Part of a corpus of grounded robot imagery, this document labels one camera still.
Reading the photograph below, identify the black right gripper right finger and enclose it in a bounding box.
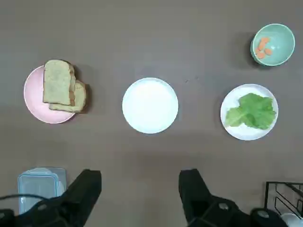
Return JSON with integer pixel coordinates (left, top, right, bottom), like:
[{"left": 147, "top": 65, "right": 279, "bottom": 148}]
[{"left": 178, "top": 168, "right": 288, "bottom": 227}]

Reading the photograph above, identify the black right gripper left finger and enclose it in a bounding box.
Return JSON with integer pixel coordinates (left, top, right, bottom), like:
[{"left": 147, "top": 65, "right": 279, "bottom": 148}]
[{"left": 0, "top": 168, "right": 102, "bottom": 227}]

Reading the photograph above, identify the brown-crust bread slice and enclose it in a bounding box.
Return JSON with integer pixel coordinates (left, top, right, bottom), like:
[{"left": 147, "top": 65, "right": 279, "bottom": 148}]
[
  {"left": 43, "top": 59, "right": 77, "bottom": 106},
  {"left": 48, "top": 79, "right": 91, "bottom": 114}
]

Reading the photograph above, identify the pale green bowl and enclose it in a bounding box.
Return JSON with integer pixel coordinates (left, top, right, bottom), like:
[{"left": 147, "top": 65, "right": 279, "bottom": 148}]
[{"left": 250, "top": 23, "right": 296, "bottom": 67}]

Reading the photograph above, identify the pale pinkish round plate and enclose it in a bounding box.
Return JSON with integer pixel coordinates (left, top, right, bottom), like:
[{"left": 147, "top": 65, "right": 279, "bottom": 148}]
[{"left": 220, "top": 83, "right": 279, "bottom": 141}]

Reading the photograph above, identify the white round plate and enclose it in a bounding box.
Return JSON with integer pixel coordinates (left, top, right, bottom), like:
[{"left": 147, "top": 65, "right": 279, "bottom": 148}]
[{"left": 122, "top": 77, "right": 179, "bottom": 135}]

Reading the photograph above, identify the pink round plate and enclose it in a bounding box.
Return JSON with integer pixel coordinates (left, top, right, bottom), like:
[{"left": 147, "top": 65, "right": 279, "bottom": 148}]
[{"left": 23, "top": 65, "right": 79, "bottom": 124}]

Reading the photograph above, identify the clear plastic food container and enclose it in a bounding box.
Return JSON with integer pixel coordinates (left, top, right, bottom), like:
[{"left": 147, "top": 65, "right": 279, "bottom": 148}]
[{"left": 18, "top": 166, "right": 68, "bottom": 215}]

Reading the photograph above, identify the white ceramic cup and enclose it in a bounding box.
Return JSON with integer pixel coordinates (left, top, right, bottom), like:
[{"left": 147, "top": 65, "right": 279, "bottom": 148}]
[{"left": 280, "top": 212, "right": 303, "bottom": 227}]

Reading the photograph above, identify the green lettuce leaf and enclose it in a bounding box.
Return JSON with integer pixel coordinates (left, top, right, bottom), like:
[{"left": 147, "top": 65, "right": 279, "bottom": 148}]
[{"left": 225, "top": 92, "right": 277, "bottom": 131}]

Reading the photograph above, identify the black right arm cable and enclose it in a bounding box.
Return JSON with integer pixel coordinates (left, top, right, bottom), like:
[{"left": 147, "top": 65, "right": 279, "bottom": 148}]
[{"left": 0, "top": 193, "right": 56, "bottom": 203}]

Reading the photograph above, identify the black wire cup rack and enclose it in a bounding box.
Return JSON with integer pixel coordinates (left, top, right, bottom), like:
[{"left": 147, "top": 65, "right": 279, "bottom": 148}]
[{"left": 264, "top": 181, "right": 303, "bottom": 219}]

